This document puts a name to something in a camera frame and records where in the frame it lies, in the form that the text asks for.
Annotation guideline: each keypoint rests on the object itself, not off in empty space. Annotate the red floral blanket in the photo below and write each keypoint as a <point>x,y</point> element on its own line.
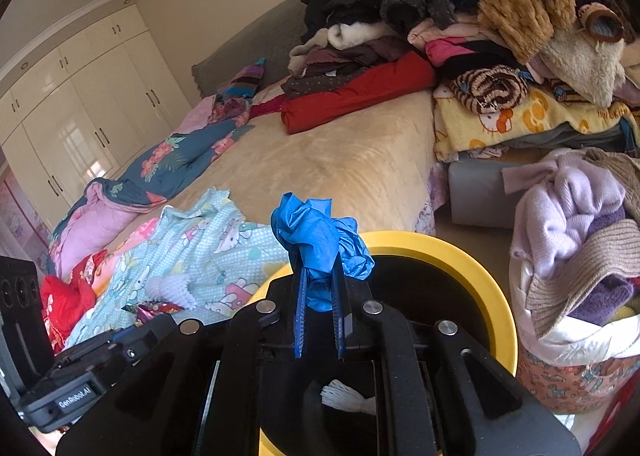
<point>60,301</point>

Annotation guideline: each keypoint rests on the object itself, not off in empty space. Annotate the striped colourful pillow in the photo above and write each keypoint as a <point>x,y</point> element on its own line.
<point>245,78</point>

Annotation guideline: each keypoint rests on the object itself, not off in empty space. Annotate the blue floral quilt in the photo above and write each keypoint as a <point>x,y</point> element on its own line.
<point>165,161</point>

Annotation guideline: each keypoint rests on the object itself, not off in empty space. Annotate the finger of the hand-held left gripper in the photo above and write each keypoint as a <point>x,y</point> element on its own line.
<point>145,331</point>

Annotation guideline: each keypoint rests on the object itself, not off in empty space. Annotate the pink cartoon door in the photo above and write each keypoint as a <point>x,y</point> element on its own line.
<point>20,221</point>

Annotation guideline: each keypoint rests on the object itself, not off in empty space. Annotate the tan fuzzy garment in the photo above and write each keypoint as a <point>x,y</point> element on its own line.
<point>520,21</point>

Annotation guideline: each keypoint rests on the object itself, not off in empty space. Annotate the purple cloth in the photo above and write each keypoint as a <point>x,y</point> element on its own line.
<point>605,298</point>

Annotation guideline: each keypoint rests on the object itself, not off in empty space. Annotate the lilac sweater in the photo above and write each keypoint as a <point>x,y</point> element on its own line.
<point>565,206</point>

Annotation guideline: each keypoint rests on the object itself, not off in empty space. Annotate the blue shiny wrapper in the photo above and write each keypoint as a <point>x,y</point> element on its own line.
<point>310,236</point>

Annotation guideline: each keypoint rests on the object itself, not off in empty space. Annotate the beige knit sweater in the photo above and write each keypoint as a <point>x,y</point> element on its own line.
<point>580,266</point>

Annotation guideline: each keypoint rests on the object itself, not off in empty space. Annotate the grey padded headboard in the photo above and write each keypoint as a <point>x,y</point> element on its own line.
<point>250,46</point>

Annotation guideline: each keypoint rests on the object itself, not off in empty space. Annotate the yellow cartoon blanket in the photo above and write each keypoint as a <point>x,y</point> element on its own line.
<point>540,126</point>

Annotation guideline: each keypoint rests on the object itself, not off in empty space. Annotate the red folded cloth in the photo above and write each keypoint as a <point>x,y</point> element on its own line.
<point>350,91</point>

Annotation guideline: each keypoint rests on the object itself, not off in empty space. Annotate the dark brown folded clothes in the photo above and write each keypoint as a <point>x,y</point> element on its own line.
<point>340,63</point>

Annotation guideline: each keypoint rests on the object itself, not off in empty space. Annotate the tiger striped cloth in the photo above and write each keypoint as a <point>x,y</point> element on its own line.
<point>490,88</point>

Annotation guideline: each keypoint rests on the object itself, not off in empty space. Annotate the beige bed cover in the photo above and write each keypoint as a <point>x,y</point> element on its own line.
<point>325,161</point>

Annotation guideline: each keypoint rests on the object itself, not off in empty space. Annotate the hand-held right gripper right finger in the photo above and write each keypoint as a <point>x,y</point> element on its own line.
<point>339,321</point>

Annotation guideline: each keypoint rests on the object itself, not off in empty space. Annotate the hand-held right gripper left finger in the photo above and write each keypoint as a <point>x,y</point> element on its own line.
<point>300,316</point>

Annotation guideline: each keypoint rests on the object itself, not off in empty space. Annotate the pink garment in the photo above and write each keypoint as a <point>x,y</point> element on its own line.
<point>445,48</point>

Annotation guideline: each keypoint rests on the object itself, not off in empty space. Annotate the light blue cartoon bedsheet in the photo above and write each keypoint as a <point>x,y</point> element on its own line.
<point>210,236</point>

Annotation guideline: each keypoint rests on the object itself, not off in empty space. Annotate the yellow round trash bin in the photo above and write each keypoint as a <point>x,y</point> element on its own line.
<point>450,256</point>

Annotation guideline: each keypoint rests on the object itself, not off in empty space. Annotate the white garment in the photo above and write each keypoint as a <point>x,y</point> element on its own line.
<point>350,36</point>

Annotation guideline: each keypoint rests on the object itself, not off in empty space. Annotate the cream wardrobe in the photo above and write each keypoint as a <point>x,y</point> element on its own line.
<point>100,101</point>

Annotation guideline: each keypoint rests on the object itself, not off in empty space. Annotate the grey stool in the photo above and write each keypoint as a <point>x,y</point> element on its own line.
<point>480,196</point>

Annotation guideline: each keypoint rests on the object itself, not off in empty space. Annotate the crumpled purple candy wrapper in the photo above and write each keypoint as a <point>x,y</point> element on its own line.
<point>155,308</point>

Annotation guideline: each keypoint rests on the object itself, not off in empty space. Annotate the white laundry bag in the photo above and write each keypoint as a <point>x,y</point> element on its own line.
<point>575,346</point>

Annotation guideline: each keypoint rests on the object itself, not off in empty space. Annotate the white foam fruit net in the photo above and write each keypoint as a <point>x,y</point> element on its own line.
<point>172,288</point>
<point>350,401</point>

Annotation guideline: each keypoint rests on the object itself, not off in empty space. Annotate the red patterned pillow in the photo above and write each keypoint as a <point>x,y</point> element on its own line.
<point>265,108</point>

